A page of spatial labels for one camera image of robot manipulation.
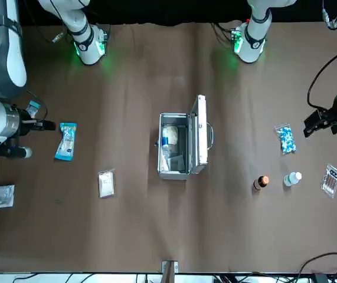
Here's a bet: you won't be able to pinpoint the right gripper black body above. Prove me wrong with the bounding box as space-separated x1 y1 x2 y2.
19 109 41 136

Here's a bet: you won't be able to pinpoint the long blue cotton swab packet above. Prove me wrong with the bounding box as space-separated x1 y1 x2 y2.
54 122 78 162

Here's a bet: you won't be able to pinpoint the white gauze packet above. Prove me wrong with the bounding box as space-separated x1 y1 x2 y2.
98 169 116 199

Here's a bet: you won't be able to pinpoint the aluminium medicine box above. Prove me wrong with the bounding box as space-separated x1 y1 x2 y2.
155 94 215 181

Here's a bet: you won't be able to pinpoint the small square blue packet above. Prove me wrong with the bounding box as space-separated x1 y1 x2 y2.
26 100 42 119

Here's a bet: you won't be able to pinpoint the blue white capsule bag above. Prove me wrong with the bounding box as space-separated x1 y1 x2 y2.
274 123 297 156

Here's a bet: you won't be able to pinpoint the clear bottle white cap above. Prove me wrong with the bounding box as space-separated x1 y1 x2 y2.
283 172 303 187

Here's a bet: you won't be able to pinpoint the clear packet brown swab sticks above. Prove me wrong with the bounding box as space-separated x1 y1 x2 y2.
320 163 337 199

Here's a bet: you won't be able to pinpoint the white packet blue edge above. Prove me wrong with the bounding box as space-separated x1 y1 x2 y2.
0 184 15 210

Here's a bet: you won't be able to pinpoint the brown bottle orange cap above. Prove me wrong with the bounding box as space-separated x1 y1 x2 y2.
253 175 270 192

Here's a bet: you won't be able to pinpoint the white bandage roll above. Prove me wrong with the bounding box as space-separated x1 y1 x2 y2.
162 125 178 146

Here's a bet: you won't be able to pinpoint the grey foil sachet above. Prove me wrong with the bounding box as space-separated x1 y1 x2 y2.
167 154 184 172

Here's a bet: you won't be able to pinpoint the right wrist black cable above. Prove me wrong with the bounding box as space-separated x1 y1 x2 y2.
25 89 48 121

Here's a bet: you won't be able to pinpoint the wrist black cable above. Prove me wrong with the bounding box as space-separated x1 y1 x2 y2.
306 47 337 112
25 89 48 121

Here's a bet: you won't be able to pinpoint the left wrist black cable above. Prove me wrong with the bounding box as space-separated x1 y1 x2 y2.
306 47 337 112

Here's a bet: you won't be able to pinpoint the right arm cable silver connector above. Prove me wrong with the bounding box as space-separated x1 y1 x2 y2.
42 25 68 44

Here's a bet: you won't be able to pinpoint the arm cable silver connector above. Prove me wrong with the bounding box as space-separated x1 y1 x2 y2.
321 0 337 30
42 25 68 44

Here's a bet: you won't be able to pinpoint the left arm cable silver connector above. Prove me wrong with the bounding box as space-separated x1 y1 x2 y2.
321 0 337 30

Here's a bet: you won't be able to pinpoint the aluminium post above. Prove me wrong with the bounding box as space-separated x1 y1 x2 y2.
161 260 179 283

